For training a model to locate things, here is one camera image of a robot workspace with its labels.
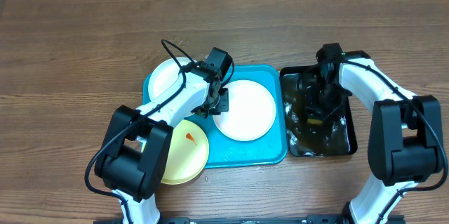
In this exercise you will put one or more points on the white pink plate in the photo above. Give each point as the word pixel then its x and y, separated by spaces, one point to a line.
pixel 251 114

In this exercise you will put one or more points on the black water basin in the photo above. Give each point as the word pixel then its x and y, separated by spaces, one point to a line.
pixel 332 138

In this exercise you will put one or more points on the green yellow sponge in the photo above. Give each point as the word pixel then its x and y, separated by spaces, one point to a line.
pixel 316 122

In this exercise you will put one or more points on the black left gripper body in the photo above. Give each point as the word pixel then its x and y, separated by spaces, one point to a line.
pixel 221 104

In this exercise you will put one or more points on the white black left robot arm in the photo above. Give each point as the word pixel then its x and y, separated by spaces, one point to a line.
pixel 132 159

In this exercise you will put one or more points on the white plate blue rim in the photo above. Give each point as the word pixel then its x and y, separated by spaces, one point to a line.
pixel 163 76

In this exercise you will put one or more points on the yellow plate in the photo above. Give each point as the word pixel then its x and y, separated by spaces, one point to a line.
pixel 188 154

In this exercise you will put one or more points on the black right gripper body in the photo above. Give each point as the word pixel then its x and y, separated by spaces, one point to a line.
pixel 330 102

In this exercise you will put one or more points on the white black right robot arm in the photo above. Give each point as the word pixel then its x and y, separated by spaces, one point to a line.
pixel 405 146

